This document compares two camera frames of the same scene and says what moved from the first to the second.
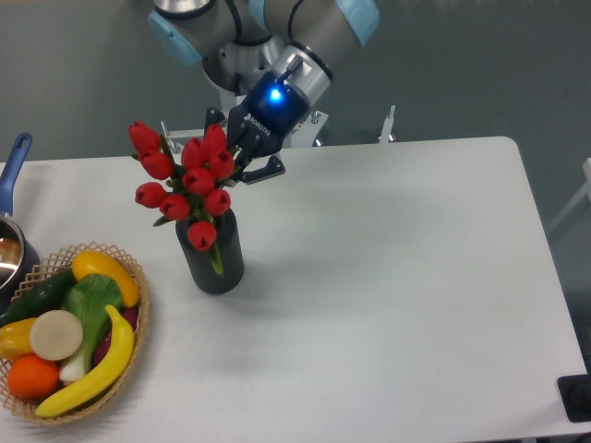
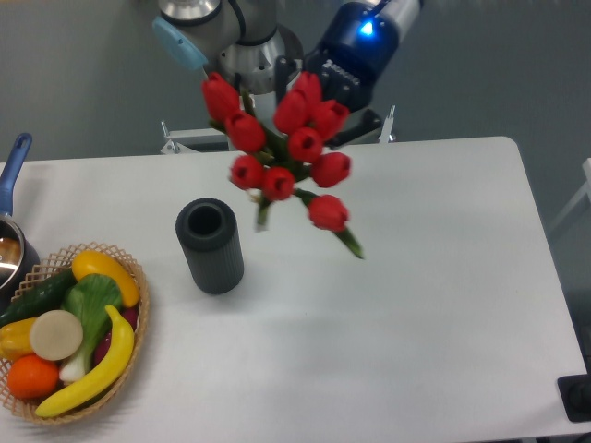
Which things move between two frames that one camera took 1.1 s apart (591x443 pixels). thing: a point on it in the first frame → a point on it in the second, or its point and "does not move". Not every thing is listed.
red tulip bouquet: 194,189 → 290,152
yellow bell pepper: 15,340 does not move
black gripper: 271,110 → 357,45
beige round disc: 56,335 does not move
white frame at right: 584,190 does not move
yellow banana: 113,367 does not move
